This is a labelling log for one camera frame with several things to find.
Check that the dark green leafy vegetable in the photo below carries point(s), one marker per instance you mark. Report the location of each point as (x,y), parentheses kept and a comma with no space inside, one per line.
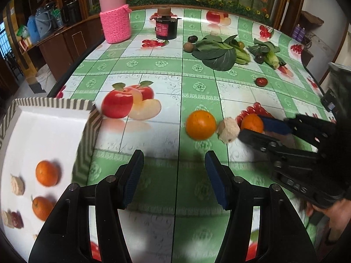
(263,48)

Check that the person's right hand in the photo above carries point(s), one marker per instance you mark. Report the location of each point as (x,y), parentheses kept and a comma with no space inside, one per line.
(338,219)

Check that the red jujube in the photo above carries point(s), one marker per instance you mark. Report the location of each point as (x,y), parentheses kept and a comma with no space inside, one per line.
(262,81)
(17,219)

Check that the bottle with pink knit sleeve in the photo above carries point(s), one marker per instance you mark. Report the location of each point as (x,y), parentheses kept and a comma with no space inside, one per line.
(115,19)

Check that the white plastic bucket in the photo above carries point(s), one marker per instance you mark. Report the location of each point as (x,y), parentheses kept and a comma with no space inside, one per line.
(45,80)

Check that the small brown round fruit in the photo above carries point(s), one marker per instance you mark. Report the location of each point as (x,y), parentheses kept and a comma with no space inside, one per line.
(188,46)

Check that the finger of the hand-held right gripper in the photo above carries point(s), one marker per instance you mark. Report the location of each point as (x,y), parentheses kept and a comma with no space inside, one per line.
(274,126)
(257,141)

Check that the orange with stem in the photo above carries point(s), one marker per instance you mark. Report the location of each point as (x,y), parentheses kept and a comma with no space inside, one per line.
(42,207)

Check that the green fruit-print tablecloth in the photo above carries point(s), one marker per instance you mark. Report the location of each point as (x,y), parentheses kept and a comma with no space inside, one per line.
(164,87)

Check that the wooden sideboard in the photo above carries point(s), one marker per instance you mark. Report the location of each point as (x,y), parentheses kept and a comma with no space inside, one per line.
(68,43)

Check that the dark red lidded jar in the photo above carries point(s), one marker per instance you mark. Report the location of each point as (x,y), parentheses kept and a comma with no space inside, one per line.
(166,27)

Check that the wooden wall shelf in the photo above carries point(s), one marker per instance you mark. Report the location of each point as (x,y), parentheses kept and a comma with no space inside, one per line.
(311,19)

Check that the black cooking pot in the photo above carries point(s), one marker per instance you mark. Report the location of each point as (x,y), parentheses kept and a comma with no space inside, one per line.
(70,12)

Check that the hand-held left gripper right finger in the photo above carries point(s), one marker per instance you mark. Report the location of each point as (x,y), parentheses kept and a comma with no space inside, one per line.
(218,180)

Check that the blue thermos jug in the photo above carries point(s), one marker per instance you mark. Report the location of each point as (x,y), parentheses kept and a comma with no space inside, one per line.
(33,30)

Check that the purple bottle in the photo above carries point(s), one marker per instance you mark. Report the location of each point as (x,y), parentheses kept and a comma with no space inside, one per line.
(295,32)
(301,34)

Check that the corn cob with husk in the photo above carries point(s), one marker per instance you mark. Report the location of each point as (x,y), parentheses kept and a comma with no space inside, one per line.
(274,59)

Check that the green grape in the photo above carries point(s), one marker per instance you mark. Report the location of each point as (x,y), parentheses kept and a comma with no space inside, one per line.
(240,44)

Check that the striped cardboard box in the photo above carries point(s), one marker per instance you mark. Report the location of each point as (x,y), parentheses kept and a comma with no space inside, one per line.
(54,131)

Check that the green bok choy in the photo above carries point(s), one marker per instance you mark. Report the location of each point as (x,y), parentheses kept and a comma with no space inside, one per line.
(219,56)

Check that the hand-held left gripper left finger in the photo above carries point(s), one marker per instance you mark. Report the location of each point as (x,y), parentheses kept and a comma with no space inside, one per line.
(133,180)

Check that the black box device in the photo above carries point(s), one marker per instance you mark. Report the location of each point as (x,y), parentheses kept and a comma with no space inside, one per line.
(329,101)

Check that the grey-blue kettle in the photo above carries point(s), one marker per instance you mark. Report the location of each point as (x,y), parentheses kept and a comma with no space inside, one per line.
(45,24)

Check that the dark round fruit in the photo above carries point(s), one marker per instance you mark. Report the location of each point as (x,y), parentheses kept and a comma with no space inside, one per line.
(192,39)

